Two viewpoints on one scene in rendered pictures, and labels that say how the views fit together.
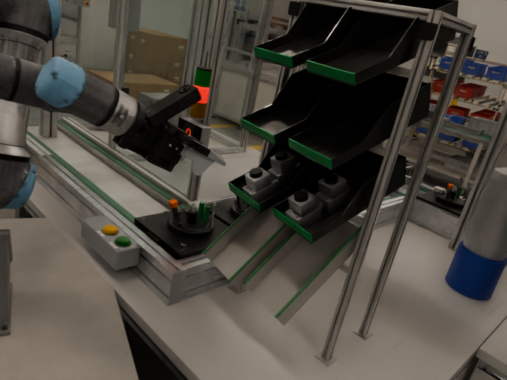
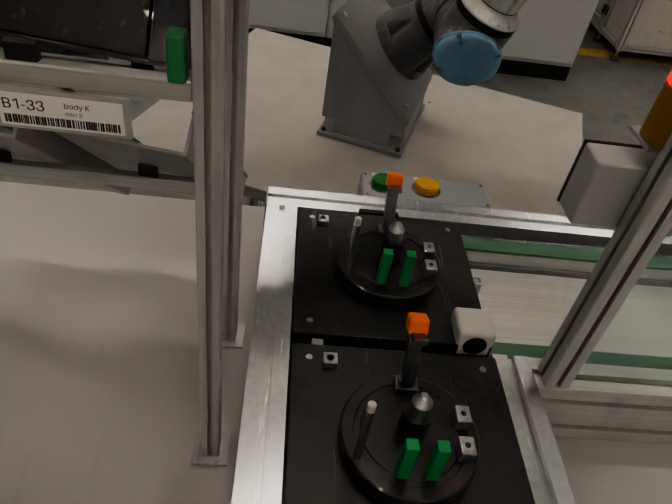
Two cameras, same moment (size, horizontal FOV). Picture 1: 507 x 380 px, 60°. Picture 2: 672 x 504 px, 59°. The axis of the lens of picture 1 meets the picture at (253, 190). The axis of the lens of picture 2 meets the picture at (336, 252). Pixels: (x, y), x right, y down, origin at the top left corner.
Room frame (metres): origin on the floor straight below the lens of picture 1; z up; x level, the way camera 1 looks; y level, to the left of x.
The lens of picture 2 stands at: (1.53, -0.33, 1.49)
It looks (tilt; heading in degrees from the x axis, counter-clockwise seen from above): 40 degrees down; 131
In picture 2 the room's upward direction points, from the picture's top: 10 degrees clockwise
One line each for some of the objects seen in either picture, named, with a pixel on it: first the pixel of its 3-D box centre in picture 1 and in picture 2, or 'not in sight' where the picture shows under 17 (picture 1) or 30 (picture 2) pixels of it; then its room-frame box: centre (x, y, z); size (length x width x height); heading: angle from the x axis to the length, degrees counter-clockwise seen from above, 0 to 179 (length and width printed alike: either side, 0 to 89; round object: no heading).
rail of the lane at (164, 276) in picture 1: (98, 214); (538, 246); (1.26, 0.47, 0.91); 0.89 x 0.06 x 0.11; 49
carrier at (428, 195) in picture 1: (453, 194); not in sight; (2.01, -0.93, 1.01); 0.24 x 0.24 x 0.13; 49
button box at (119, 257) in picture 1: (109, 240); (421, 203); (1.08, 0.37, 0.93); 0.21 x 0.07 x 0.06; 49
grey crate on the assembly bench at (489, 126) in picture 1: (487, 127); not in sight; (5.86, -2.81, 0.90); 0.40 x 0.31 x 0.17; 50
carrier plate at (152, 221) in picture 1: (189, 230); (384, 275); (1.19, 0.16, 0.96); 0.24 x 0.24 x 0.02; 49
